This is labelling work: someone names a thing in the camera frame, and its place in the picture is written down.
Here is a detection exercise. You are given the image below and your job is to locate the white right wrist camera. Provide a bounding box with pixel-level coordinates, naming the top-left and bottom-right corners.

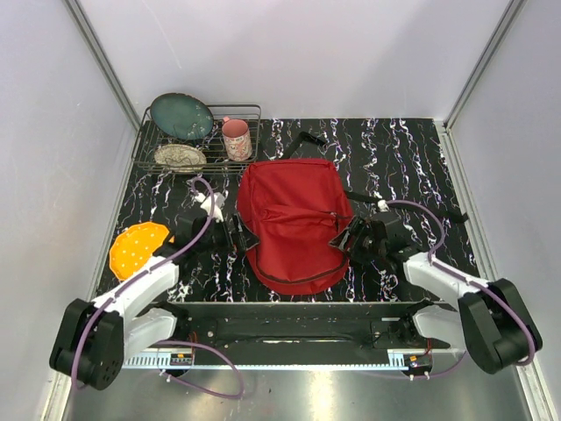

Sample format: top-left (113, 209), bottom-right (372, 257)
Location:
top-left (377, 200), bottom-right (389, 212)

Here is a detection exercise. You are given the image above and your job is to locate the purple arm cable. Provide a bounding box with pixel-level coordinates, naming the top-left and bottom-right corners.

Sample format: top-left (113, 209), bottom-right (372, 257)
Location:
top-left (69, 176), bottom-right (245, 400)
top-left (380, 200), bottom-right (539, 381)

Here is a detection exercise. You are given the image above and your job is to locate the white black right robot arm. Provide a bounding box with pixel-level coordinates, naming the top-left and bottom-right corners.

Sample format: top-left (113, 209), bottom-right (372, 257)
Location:
top-left (330, 212), bottom-right (543, 374)

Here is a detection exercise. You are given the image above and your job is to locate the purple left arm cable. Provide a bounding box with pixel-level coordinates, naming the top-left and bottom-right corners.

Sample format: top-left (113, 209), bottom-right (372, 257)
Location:
top-left (69, 176), bottom-right (245, 400)

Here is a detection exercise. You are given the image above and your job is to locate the teal ceramic plate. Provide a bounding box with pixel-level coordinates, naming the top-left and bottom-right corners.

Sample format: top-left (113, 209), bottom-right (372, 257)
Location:
top-left (150, 93), bottom-right (214, 140)

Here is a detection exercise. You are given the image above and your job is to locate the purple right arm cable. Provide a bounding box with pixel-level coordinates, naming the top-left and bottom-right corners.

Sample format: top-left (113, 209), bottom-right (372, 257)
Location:
top-left (380, 200), bottom-right (539, 381)

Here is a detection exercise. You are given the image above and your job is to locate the dark wire dish rack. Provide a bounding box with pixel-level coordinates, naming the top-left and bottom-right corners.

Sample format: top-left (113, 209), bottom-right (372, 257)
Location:
top-left (132, 103), bottom-right (262, 175)

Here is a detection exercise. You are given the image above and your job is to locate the orange plastic plate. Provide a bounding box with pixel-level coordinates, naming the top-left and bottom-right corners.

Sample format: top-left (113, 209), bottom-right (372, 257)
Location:
top-left (109, 222), bottom-right (170, 282)

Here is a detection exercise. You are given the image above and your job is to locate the aluminium frame rail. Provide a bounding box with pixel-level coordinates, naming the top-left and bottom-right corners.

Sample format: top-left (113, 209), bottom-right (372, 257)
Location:
top-left (60, 318), bottom-right (536, 354)

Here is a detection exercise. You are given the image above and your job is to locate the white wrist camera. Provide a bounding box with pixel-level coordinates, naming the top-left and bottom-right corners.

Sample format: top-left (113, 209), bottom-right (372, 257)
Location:
top-left (195, 193), bottom-right (225, 222)
top-left (377, 200), bottom-right (389, 212)

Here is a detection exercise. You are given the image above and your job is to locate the red student backpack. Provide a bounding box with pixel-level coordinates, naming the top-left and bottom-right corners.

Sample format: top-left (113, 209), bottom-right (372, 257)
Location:
top-left (236, 131), bottom-right (469, 298)

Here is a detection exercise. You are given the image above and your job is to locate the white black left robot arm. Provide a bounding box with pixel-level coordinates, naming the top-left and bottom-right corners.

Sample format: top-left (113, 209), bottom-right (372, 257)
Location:
top-left (48, 215), bottom-right (259, 390)

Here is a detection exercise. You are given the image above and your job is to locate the speckled beige small plate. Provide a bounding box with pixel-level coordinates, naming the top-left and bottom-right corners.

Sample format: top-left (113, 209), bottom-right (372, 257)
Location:
top-left (153, 144), bottom-right (207, 173)

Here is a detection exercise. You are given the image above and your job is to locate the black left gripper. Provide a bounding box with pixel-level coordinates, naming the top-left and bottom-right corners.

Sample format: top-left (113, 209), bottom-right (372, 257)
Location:
top-left (195, 212), bottom-right (259, 255)

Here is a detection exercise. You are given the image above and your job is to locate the pink cartoon mug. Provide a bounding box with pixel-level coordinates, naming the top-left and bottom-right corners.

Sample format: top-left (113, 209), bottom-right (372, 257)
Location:
top-left (222, 117), bottom-right (252, 161)

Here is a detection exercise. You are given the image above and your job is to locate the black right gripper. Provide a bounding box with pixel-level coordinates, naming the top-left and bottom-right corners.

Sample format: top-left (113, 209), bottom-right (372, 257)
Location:
top-left (328, 215), bottom-right (386, 267)

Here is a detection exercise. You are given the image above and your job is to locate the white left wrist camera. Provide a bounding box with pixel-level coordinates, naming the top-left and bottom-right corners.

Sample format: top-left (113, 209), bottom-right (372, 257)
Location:
top-left (195, 193), bottom-right (225, 222)

